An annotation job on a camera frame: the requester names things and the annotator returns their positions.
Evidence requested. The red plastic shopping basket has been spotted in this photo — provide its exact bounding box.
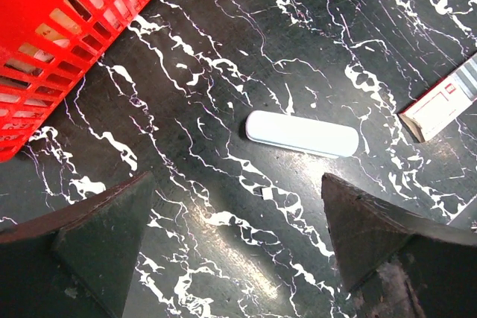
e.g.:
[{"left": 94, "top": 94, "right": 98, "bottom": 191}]
[{"left": 1, "top": 0, "right": 150, "bottom": 161}]

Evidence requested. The small light blue stapler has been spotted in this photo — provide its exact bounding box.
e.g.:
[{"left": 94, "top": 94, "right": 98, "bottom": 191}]
[{"left": 244, "top": 110, "right": 359, "bottom": 159}]

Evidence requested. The red white staples box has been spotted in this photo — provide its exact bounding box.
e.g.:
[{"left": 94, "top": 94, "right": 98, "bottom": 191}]
[{"left": 399, "top": 55, "right": 476, "bottom": 142}]

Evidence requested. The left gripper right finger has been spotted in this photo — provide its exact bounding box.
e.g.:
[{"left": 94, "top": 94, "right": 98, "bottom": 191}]
[{"left": 321, "top": 173, "right": 476, "bottom": 317}]

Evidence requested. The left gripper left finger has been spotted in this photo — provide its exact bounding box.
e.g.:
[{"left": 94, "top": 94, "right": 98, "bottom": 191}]
[{"left": 1, "top": 172, "right": 155, "bottom": 317}]

